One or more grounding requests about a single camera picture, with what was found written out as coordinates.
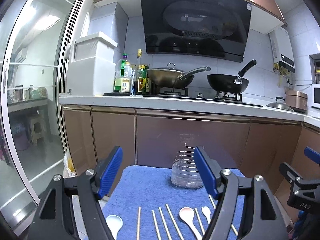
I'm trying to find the white plastic fork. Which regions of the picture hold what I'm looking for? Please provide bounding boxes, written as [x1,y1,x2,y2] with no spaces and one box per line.
[201,206,211,224]

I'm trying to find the light blue ceramic spoon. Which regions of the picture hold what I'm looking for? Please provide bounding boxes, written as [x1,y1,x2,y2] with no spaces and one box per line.
[106,215,123,240]

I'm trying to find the pink ceramic spoon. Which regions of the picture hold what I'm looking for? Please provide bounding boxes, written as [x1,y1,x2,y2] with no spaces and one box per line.
[179,207,202,240]

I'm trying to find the plastic bag on floor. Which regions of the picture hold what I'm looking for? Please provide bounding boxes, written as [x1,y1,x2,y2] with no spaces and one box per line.
[63,149,76,178]

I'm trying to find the pink rice cooker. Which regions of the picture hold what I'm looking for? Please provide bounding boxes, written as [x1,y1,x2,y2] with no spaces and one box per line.
[285,90,308,114]

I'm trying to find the brown lower cabinets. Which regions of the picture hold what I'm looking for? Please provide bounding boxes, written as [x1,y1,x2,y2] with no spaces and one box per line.
[63,105,319,193]

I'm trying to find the steel pot lid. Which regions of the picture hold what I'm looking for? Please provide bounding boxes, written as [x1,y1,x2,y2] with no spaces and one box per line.
[266,96,293,112]

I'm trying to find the white microwave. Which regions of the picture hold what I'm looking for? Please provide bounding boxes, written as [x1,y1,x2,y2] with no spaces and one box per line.
[311,84,320,109]

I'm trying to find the plastic stool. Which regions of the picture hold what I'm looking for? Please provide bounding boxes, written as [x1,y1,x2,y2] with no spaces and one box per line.
[28,114,52,146]

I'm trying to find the blue terry towel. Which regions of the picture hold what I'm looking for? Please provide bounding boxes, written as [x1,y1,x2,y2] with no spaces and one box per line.
[101,165,247,240]

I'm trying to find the gas stove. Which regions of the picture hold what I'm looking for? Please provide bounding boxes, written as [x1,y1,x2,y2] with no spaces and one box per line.
[143,87,263,107]

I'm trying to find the white water heater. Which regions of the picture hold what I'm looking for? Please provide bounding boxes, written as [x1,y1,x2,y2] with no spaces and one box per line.
[269,27,295,73]

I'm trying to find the black frying pan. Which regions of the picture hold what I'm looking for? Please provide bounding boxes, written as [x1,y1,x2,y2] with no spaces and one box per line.
[207,59,257,94]

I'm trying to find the clear oil bottle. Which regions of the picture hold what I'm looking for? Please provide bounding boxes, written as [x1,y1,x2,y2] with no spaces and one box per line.
[114,53,132,93]

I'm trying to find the white storage box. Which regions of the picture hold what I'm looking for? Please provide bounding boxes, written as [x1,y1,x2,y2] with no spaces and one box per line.
[66,32,118,96]

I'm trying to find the dark sauce bottle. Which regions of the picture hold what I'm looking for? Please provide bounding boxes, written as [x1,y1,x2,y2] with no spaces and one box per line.
[138,64,149,94]

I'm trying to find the tall yellow-capped bottle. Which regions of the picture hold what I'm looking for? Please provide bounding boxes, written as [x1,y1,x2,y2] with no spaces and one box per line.
[135,49,143,95]

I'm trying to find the black range hood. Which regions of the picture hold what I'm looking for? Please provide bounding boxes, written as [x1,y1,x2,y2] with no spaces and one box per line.
[140,0,252,62]

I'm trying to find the glass sliding door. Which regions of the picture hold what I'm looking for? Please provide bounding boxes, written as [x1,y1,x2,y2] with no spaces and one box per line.
[1,0,81,234]

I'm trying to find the wire utensil holder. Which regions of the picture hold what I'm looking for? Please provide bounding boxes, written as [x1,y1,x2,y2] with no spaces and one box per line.
[171,143,203,189]

